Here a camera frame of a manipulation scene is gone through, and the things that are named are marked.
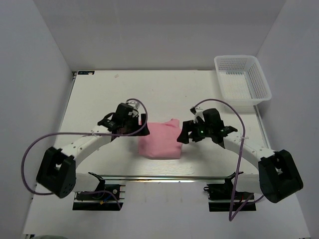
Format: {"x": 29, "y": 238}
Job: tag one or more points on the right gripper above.
{"x": 187, "y": 127}

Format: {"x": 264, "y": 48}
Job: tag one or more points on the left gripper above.
{"x": 136, "y": 119}

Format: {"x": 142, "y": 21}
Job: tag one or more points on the pink t shirt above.
{"x": 161, "y": 143}

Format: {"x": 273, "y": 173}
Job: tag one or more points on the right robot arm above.
{"x": 278, "y": 176}

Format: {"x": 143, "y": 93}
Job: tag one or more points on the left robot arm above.
{"x": 57, "y": 172}

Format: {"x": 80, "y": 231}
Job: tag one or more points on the blue label sticker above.
{"x": 86, "y": 72}

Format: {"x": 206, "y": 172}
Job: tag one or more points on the white plastic basket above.
{"x": 241, "y": 79}

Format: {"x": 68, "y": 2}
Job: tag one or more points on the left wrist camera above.
{"x": 126, "y": 111}

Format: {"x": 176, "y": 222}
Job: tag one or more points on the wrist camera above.
{"x": 126, "y": 111}
{"x": 198, "y": 114}

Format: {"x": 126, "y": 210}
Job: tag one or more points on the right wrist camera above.
{"x": 198, "y": 114}

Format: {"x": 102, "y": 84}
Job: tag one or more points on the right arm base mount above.
{"x": 219, "y": 195}

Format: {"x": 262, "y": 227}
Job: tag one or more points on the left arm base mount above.
{"x": 94, "y": 193}

